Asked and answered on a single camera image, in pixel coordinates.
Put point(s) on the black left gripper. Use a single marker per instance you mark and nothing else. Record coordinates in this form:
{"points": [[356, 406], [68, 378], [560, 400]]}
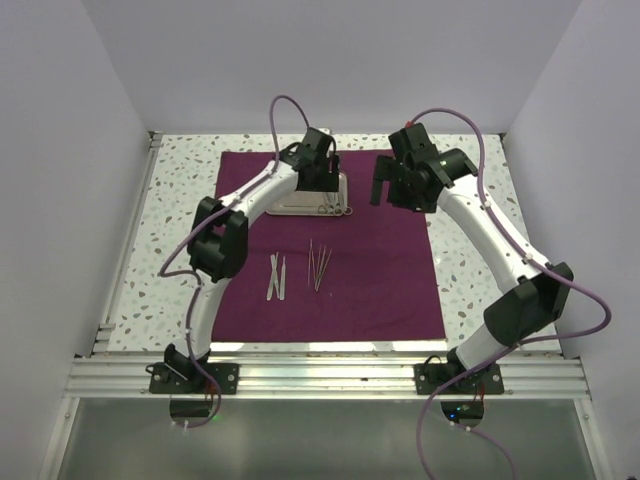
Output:
{"points": [[330, 181]]}

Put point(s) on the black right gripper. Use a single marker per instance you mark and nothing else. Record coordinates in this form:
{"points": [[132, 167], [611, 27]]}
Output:
{"points": [[389, 169]]}

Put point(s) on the thin pointed steel tweezers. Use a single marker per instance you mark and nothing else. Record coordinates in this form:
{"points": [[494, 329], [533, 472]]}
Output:
{"points": [[327, 258]]}

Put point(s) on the purple cloth wrap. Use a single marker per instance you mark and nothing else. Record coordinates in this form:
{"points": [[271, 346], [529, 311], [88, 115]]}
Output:
{"points": [[380, 283]]}

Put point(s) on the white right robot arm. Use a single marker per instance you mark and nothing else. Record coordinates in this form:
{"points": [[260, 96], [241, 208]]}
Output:
{"points": [[533, 291]]}

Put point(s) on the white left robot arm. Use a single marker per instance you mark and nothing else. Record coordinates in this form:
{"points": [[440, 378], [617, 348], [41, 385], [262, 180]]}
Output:
{"points": [[218, 244]]}

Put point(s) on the steel surgical scissors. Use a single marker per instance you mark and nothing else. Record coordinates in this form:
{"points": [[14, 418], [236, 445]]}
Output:
{"points": [[347, 210], [338, 208]]}

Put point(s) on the steel forceps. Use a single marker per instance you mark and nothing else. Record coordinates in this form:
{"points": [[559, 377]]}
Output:
{"points": [[326, 207]]}

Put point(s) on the steel instrument tray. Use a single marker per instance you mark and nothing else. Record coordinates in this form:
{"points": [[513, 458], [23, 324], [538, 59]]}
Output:
{"points": [[304, 203]]}

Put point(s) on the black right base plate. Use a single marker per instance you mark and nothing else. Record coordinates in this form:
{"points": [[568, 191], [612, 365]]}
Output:
{"points": [[447, 376]]}

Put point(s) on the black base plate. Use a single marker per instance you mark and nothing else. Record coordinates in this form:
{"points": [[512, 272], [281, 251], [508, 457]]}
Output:
{"points": [[216, 377], [447, 376]]}

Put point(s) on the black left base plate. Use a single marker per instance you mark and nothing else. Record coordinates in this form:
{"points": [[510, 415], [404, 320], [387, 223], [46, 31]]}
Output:
{"points": [[216, 377]]}

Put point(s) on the aluminium frame rail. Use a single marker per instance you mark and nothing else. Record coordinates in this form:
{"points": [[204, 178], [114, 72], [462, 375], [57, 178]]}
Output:
{"points": [[307, 376]]}

